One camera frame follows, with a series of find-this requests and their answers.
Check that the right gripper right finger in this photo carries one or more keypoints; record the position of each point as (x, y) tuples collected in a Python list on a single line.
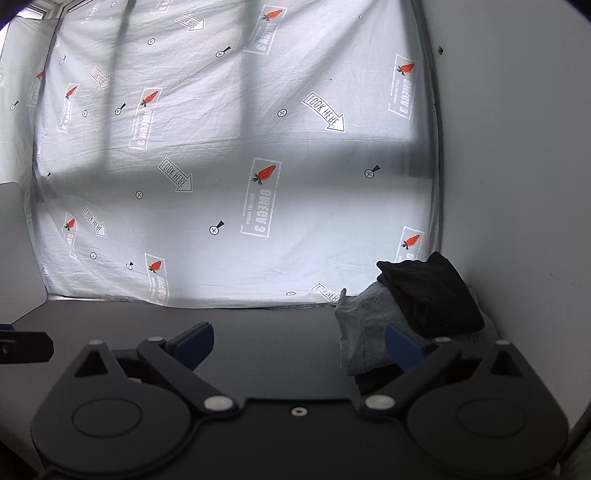
[(484, 413)]

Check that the grey folded garment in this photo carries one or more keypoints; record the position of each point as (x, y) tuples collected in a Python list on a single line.
[(375, 333)]

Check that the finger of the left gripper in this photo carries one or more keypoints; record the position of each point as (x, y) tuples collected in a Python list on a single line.
[(18, 347)]

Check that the black knit sweater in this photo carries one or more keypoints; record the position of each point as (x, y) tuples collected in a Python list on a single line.
[(432, 296)]

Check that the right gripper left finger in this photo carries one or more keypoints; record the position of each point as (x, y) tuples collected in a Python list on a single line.
[(128, 412)]

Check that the white rounded board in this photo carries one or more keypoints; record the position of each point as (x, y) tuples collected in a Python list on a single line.
[(21, 286)]

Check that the white printed carrot curtain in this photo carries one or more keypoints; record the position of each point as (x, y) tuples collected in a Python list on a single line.
[(213, 154)]

